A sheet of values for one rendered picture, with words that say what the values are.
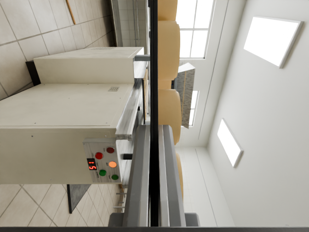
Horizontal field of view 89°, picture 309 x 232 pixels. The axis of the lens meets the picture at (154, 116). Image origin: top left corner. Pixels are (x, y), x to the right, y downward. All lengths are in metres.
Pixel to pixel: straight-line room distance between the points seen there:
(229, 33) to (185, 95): 3.42
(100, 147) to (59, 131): 0.18
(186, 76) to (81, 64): 0.82
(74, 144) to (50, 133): 0.11
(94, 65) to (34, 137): 0.72
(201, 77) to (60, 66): 3.91
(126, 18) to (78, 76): 3.07
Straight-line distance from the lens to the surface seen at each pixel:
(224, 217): 5.19
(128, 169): 0.90
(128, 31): 4.34
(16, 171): 1.04
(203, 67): 4.69
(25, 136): 0.86
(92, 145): 0.71
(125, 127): 0.68
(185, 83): 1.37
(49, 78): 1.53
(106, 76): 1.33
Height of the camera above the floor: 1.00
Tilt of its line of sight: level
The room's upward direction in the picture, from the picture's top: 90 degrees clockwise
